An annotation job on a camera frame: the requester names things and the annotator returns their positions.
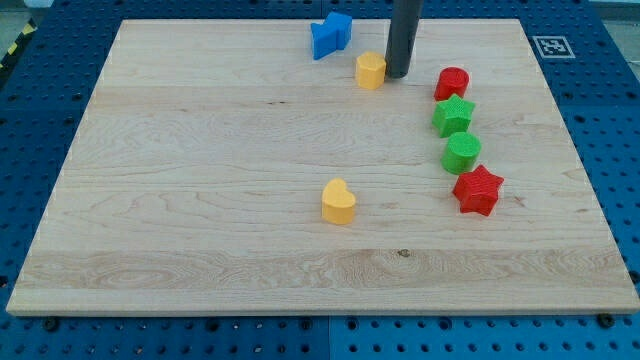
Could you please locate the red star block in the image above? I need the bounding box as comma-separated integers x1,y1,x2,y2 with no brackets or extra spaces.
452,165,504,216

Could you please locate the black bolt front right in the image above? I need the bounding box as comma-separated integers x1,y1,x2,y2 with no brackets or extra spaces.
596,313,616,329

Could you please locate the red cylinder block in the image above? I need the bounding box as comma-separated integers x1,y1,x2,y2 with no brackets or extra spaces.
434,67,470,101

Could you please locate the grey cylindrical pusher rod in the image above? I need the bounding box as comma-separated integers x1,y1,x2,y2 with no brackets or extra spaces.
385,0,424,79

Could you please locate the white fiducial marker tag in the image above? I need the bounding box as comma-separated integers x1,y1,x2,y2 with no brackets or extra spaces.
532,35,575,59

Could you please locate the yellow hexagon block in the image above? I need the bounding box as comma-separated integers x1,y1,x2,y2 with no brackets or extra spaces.
355,51,386,90

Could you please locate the green cylinder block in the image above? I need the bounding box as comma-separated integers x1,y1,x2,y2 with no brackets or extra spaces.
441,132,482,175

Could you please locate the yellow heart block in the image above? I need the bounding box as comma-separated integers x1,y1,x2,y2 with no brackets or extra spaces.
321,178,356,225

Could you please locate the blue cube block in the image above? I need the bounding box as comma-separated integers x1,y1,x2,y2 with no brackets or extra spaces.
324,11,353,50

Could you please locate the black bolt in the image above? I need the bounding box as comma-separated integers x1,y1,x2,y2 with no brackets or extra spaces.
596,313,616,329
41,317,60,333

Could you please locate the blue triangle block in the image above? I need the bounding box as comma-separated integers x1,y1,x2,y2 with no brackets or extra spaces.
310,23,338,60

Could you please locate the green star block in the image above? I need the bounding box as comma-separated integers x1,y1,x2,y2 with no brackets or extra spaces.
432,94,475,138

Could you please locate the black bolt front left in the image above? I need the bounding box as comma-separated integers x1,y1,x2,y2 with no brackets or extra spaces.
41,317,60,333

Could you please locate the wooden board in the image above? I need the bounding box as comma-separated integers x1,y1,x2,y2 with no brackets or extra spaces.
7,19,639,317

